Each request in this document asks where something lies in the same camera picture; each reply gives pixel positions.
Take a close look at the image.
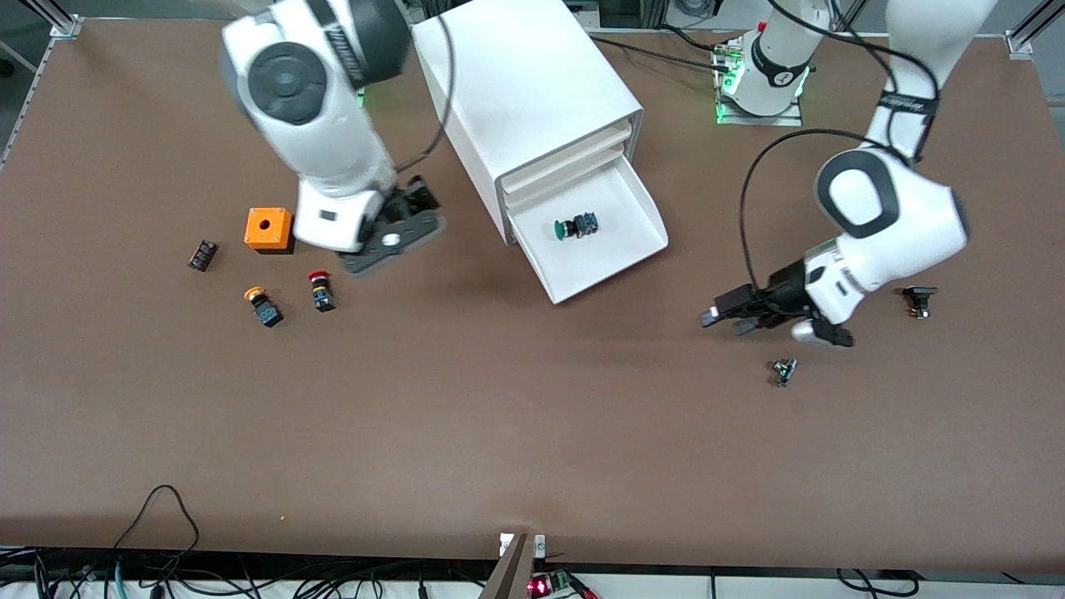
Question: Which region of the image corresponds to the green-cap push button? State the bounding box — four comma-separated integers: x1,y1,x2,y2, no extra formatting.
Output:
553,211,600,242

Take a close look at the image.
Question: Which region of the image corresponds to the circuit board with red LED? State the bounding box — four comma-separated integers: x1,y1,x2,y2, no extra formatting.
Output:
526,570,583,599

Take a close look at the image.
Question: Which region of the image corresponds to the white drawer cabinet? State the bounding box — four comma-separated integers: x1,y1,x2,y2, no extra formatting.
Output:
412,0,646,246

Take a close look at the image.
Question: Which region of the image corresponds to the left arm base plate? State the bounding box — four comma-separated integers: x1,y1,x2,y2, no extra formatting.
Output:
712,33,806,127

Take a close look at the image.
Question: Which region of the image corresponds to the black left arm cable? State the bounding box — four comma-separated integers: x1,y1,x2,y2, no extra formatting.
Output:
739,0,943,294

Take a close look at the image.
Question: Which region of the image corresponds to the black cable under table edge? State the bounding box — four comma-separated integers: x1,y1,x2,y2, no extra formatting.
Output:
836,568,920,598

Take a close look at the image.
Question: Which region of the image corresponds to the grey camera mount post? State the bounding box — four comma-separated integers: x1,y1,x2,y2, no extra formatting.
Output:
481,532,533,599

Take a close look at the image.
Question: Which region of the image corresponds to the white highest drawer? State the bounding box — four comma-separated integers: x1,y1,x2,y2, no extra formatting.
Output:
498,119,637,191

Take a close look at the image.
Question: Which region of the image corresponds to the tangled black cable bundle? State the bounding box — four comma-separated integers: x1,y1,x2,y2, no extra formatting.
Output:
0,545,500,599

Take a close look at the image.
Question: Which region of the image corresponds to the white middle drawer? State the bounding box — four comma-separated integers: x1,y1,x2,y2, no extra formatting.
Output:
502,141,633,209

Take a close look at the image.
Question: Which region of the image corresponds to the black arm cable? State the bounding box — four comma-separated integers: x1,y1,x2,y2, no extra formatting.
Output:
391,12,457,171
739,0,943,294

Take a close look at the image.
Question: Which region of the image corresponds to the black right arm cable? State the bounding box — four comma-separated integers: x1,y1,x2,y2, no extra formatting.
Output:
391,12,457,171

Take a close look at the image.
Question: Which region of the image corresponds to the black cable on table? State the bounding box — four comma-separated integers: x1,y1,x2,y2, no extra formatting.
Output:
585,25,733,77

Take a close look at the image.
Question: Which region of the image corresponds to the white lowest drawer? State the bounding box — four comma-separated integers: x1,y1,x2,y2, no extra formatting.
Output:
506,154,669,304

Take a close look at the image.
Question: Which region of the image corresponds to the black looped cable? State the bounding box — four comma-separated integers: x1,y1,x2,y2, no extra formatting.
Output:
112,485,201,554

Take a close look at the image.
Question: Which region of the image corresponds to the aluminium frame profile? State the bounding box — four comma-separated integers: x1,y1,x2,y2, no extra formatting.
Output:
17,0,84,38
1004,0,1065,55

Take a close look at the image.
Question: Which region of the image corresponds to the orange box with hole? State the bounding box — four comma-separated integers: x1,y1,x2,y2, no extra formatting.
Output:
244,207,295,255

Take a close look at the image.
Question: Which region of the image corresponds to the orange-cap push button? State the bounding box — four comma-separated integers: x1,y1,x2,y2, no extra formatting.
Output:
244,285,285,328

